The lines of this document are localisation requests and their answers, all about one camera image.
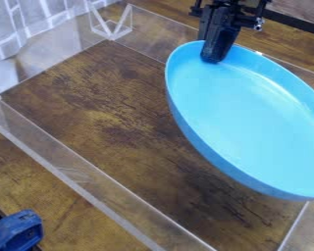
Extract clear acrylic enclosure wall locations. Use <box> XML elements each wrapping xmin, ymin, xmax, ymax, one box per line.
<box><xmin>0</xmin><ymin>0</ymin><xmax>314</xmax><ymax>251</ymax></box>

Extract grey checkered cloth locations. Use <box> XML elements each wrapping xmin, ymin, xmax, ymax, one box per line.
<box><xmin>0</xmin><ymin>0</ymin><xmax>120</xmax><ymax>61</ymax></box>

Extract blue round plastic tray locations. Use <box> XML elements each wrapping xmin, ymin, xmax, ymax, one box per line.
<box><xmin>164</xmin><ymin>40</ymin><xmax>314</xmax><ymax>201</ymax></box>

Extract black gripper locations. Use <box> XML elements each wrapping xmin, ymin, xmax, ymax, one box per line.
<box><xmin>188</xmin><ymin>0</ymin><xmax>271</xmax><ymax>64</ymax></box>

